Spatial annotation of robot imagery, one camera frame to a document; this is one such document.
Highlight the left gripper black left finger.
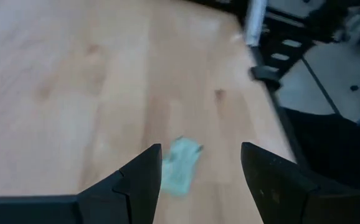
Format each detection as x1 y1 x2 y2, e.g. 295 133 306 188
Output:
0 142 163 224

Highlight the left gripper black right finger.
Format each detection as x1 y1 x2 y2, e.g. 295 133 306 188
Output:
240 141 360 224

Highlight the large black object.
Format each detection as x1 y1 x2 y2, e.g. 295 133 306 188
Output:
284 106 360 191

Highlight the black slotted rack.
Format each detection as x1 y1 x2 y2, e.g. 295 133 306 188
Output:
262 9 318 75

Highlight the white cylindrical object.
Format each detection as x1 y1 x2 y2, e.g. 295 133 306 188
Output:
244 0 268 47

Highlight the black aluminium table frame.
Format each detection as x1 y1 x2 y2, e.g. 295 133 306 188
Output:
247 40 312 175

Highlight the black frame foot clamp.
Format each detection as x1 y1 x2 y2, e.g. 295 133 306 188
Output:
249 64 283 91

